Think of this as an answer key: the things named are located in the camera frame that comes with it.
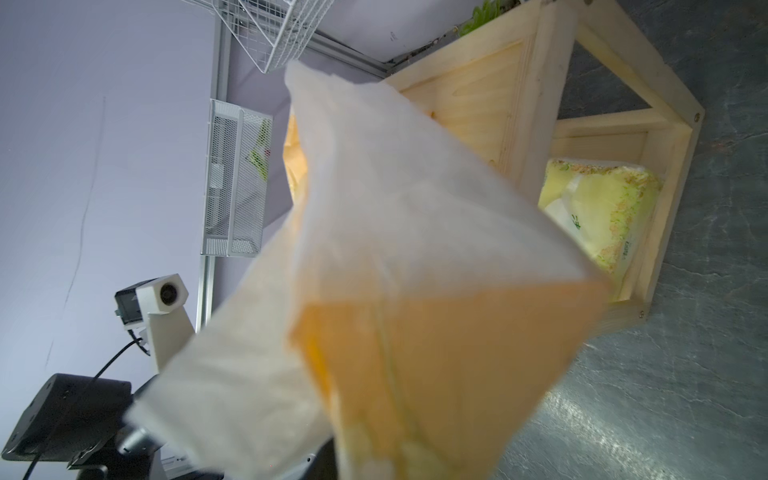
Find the long white wire basket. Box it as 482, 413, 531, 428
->
199, 0, 333, 74

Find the green leaf toy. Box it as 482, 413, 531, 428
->
247, 119, 272, 181

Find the potted green plant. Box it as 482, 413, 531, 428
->
458, 0, 522, 36

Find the green tissue pack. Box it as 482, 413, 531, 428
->
538, 158, 663, 300

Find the orange tissue pack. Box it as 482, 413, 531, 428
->
126, 61, 612, 479
283, 109, 308, 204

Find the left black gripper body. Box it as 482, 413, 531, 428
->
2, 373, 166, 479

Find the white wire cube basket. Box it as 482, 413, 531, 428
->
201, 99, 273, 258

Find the wooden two-tier shelf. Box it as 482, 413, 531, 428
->
387, 1, 704, 335

